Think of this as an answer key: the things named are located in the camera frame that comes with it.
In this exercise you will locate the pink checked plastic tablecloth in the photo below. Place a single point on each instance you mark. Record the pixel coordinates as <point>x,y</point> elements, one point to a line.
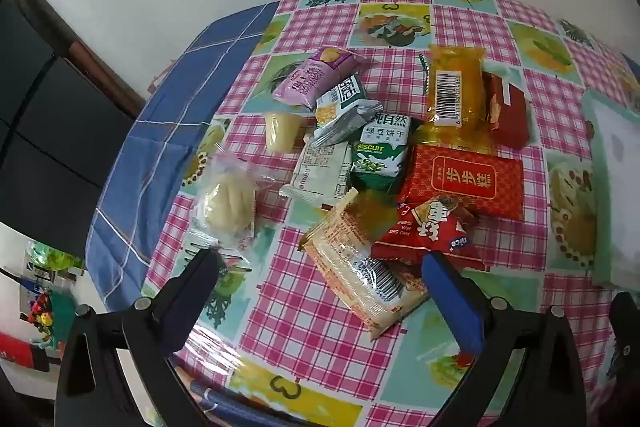
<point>310,322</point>

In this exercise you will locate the colourful toys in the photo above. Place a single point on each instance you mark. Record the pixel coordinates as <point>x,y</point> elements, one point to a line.
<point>45,307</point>

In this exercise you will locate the white snack packet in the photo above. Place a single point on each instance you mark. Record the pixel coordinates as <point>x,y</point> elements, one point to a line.
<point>320,167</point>

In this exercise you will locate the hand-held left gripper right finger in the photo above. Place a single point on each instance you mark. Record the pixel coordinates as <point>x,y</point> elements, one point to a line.
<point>450,297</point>

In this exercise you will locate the red peanut packet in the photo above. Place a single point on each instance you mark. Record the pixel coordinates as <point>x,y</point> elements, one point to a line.
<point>430,227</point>

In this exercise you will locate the dark red snack packet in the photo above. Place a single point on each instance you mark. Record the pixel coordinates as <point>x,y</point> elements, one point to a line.
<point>515,117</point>

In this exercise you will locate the beige long snack packet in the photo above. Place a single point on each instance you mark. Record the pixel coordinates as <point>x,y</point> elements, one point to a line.
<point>350,262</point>

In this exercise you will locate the blue plaid cloth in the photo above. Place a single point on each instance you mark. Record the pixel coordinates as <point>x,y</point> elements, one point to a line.
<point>165,107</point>

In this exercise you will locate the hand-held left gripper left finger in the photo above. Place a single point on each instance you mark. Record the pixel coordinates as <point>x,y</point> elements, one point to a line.
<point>194,294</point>

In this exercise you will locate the pale green tray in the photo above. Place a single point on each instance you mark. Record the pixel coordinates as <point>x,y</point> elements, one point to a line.
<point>615,187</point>

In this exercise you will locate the yellow jelly cup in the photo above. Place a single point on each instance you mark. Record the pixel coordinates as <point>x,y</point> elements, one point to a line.
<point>282,132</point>

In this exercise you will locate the green biscuit packet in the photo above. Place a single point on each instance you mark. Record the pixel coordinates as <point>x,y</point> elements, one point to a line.
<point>380,157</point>

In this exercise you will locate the green white cracker packet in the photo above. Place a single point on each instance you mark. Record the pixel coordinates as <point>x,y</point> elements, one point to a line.
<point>340,99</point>

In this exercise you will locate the purple swiss roll packet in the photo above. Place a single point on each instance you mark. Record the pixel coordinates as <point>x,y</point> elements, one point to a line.
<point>310,79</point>

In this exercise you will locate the clear bag with pale pastry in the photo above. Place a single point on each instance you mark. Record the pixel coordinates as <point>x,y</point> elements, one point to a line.
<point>230,202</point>

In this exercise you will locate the large red gold-print packet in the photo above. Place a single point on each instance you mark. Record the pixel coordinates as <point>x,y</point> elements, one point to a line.
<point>460,179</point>

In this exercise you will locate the brown wooden frame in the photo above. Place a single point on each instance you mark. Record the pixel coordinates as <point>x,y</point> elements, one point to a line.
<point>100,62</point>

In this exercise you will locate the dark cabinet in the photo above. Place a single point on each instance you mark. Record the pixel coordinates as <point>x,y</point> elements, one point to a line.
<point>45,117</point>

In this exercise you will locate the orange transparent cake packet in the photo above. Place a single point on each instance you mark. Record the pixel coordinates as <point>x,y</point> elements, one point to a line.
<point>457,107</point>

